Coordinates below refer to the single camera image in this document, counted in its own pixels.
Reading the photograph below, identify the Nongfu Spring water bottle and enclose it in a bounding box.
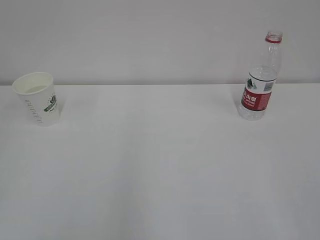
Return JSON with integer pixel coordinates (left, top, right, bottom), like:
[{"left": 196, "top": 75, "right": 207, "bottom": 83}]
[{"left": 237, "top": 31, "right": 283, "bottom": 121}]

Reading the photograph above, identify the white paper cup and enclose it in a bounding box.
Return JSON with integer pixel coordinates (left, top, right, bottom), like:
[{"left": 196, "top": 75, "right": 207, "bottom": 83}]
[{"left": 12, "top": 72, "right": 60, "bottom": 127}]

